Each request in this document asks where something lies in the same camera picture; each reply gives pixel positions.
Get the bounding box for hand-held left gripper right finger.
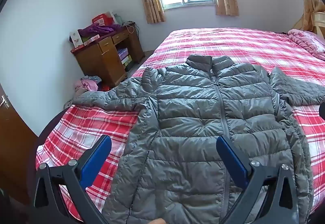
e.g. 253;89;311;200
216;135;300;224

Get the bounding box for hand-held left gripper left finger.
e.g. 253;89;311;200
32;135;113;224

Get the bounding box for grey puffer jacket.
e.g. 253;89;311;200
72;54;325;224

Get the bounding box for pile of pink clothes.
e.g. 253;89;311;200
74;75;102;95

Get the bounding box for purple clothes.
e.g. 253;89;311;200
77;23;121;37

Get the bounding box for brown wooden door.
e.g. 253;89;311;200
0;83;39;200

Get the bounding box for wooden desk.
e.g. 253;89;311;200
70;24;146;87

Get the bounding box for stack of boxes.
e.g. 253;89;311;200
117;48;133;66

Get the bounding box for pink flat box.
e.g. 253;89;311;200
82;34;102;46

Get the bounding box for bed with red plaid sheet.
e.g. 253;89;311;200
36;27;325;222

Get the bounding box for white box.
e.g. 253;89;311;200
70;30;84;48

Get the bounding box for red box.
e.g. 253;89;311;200
92;13;115;27

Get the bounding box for pink quilt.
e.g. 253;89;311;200
288;29;325;62

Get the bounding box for wooden headboard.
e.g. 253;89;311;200
313;11;325;36

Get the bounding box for yellow curtain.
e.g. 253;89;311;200
295;0;322;34

